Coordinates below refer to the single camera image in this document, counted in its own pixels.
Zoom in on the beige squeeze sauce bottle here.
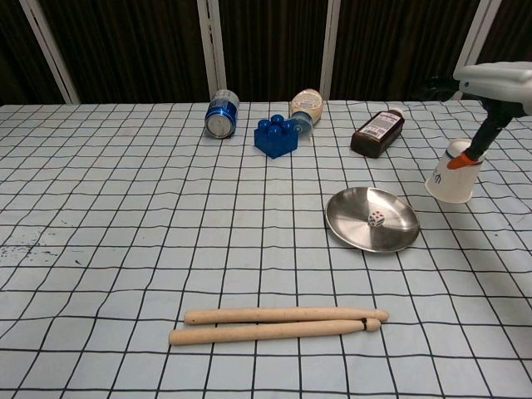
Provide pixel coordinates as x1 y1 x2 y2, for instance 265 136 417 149
289 87 324 137

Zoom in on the white metal frame post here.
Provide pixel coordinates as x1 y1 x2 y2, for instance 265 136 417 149
318 0 342 101
196 0 229 103
19 0 81 105
446 0 504 101

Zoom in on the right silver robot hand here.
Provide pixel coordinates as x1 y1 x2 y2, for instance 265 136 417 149
423 61 532 171

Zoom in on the blue building block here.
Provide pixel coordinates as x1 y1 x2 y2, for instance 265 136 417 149
254 115 301 160

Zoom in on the blue soda can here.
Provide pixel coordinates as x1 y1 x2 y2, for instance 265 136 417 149
204 89 240 139

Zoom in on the brown medicine bottle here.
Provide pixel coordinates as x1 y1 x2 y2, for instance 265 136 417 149
350 107 406 159

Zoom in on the light blue checkered tablecloth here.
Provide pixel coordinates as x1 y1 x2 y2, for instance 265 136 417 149
0 99 532 399

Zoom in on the wooden drumstick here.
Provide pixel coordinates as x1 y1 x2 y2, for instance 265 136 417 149
168 318 380 347
184 307 390 326

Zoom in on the round metal plate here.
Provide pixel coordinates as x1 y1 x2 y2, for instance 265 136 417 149
325 186 421 254

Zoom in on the white paper cup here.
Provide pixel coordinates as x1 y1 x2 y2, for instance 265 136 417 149
424 139 483 204

